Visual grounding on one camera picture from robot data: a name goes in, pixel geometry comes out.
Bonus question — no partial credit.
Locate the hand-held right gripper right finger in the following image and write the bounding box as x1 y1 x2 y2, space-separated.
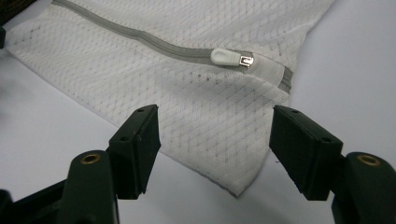
268 105 344 202

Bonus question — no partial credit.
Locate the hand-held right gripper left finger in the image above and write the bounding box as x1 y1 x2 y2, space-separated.
108 104 162 201

